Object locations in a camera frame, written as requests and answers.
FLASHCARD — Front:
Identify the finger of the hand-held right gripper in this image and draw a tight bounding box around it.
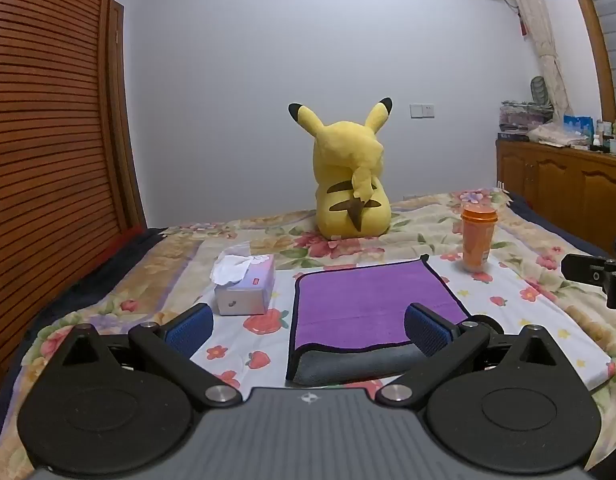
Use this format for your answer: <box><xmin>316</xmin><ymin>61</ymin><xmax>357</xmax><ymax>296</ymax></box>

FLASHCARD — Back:
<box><xmin>560</xmin><ymin>253</ymin><xmax>616</xmax><ymax>310</ymax></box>

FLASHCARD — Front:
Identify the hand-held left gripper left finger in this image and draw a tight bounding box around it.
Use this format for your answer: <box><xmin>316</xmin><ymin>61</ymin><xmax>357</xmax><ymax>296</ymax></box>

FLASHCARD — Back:
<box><xmin>39</xmin><ymin>303</ymin><xmax>242</xmax><ymax>407</ymax></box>

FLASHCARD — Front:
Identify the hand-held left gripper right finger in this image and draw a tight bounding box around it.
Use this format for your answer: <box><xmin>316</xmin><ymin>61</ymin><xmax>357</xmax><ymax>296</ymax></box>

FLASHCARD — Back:
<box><xmin>376</xmin><ymin>302</ymin><xmax>577</xmax><ymax>407</ymax></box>

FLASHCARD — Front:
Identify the purple and grey towel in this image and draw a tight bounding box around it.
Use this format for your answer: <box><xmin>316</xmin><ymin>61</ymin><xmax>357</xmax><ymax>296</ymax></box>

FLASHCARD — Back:
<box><xmin>285</xmin><ymin>254</ymin><xmax>474</xmax><ymax>389</ymax></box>

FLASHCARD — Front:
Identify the tissue box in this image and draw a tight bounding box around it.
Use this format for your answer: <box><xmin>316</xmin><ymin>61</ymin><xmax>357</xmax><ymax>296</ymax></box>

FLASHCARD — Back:
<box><xmin>210</xmin><ymin>253</ymin><xmax>277</xmax><ymax>317</ymax></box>

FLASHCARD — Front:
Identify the floral bed sheet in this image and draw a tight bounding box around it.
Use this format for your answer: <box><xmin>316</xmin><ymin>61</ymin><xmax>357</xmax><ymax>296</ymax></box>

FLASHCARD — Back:
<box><xmin>15</xmin><ymin>187</ymin><xmax>616</xmax><ymax>463</ymax></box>

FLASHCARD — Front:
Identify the strawberry print white cloth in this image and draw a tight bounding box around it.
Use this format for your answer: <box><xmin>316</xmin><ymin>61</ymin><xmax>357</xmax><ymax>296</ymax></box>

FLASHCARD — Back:
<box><xmin>188</xmin><ymin>249</ymin><xmax>616</xmax><ymax>397</ymax></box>

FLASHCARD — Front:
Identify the wooden cabinet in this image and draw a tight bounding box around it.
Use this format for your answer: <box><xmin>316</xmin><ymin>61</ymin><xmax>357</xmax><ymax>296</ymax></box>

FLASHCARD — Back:
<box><xmin>495</xmin><ymin>139</ymin><xmax>616</xmax><ymax>262</ymax></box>

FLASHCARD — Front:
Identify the orange bottle with lid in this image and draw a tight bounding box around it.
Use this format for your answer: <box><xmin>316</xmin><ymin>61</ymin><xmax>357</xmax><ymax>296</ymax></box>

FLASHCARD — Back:
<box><xmin>460</xmin><ymin>204</ymin><xmax>499</xmax><ymax>274</ymax></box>

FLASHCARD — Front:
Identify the white plastic bag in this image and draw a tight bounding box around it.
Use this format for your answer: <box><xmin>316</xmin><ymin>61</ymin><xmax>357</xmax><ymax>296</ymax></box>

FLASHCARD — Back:
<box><xmin>527</xmin><ymin>122</ymin><xmax>590</xmax><ymax>149</ymax></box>

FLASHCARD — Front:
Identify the blue packet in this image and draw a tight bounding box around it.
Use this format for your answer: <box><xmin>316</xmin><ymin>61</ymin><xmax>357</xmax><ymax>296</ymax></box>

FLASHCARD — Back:
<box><xmin>562</xmin><ymin>114</ymin><xmax>595</xmax><ymax>137</ymax></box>

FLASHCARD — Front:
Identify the yellow plush toy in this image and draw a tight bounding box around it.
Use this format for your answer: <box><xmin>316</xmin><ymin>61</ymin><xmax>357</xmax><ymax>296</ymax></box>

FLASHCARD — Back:
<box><xmin>288</xmin><ymin>97</ymin><xmax>394</xmax><ymax>241</ymax></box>

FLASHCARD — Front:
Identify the green patterned fan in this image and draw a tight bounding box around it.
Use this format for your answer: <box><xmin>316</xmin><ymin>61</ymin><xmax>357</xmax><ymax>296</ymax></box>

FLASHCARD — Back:
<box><xmin>530</xmin><ymin>75</ymin><xmax>552</xmax><ymax>107</ymax></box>

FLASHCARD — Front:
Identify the cream lace curtain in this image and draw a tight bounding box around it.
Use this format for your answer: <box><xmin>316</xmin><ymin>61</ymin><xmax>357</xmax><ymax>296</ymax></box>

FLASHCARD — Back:
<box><xmin>497</xmin><ymin>0</ymin><xmax>575</xmax><ymax>117</ymax></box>

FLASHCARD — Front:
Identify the wooden louvered wardrobe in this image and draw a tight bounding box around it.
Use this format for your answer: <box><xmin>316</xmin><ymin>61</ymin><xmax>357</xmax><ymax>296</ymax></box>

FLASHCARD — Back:
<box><xmin>0</xmin><ymin>0</ymin><xmax>150</xmax><ymax>397</ymax></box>

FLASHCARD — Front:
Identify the wooden window frame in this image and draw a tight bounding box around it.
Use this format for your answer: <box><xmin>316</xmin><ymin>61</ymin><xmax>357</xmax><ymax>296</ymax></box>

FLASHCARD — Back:
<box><xmin>562</xmin><ymin>0</ymin><xmax>616</xmax><ymax>122</ymax></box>

